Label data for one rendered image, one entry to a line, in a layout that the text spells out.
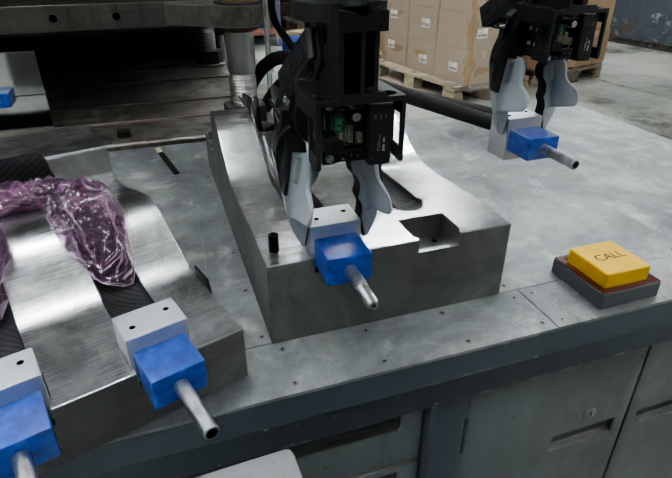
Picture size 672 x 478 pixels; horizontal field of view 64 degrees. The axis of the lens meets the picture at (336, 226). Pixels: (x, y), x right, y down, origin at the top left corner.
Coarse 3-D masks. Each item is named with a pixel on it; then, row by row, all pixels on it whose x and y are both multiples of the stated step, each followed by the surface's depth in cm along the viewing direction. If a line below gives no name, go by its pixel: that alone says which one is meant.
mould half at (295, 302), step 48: (240, 144) 70; (240, 192) 64; (336, 192) 64; (432, 192) 63; (240, 240) 65; (288, 240) 53; (384, 240) 53; (480, 240) 55; (288, 288) 50; (336, 288) 52; (384, 288) 54; (432, 288) 56; (480, 288) 58; (288, 336) 53
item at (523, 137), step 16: (512, 112) 68; (528, 112) 68; (512, 128) 66; (528, 128) 66; (496, 144) 69; (512, 144) 66; (528, 144) 63; (544, 144) 64; (528, 160) 64; (560, 160) 61; (576, 160) 59
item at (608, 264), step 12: (576, 252) 61; (588, 252) 61; (600, 252) 61; (612, 252) 61; (624, 252) 61; (576, 264) 61; (588, 264) 59; (600, 264) 59; (612, 264) 59; (624, 264) 59; (636, 264) 59; (648, 264) 59; (588, 276) 60; (600, 276) 58; (612, 276) 57; (624, 276) 58; (636, 276) 58
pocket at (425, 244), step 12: (420, 216) 57; (432, 216) 58; (444, 216) 57; (408, 228) 57; (420, 228) 58; (432, 228) 58; (444, 228) 58; (456, 228) 55; (420, 240) 58; (432, 240) 58; (444, 240) 58; (456, 240) 56; (420, 252) 53
